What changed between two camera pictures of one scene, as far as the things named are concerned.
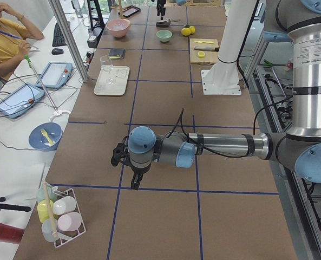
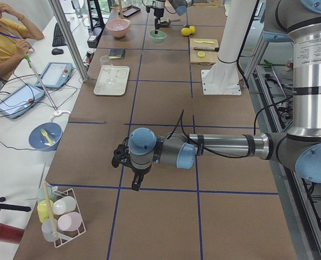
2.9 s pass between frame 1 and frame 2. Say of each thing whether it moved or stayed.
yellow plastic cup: stayed
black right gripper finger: moved
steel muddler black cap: stayed
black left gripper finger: stayed
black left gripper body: stayed
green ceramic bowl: moved
